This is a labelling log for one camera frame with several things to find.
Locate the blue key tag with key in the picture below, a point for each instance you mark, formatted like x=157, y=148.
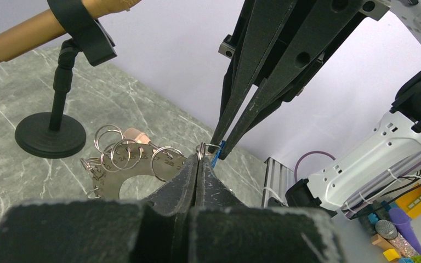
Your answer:
x=217, y=154

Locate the colourful toy pile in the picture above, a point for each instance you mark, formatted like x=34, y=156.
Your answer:
x=403, y=214

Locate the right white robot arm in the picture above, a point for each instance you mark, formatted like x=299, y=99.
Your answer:
x=275, y=50

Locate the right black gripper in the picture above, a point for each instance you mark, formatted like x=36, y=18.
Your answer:
x=268, y=72

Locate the black microphone stand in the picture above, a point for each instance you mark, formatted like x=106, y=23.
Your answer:
x=54, y=135

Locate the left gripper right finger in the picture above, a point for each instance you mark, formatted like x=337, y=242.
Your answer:
x=236, y=233

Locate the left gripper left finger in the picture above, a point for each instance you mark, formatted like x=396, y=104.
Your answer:
x=150, y=230

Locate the pink wooden cylinder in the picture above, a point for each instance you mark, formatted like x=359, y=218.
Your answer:
x=137, y=135

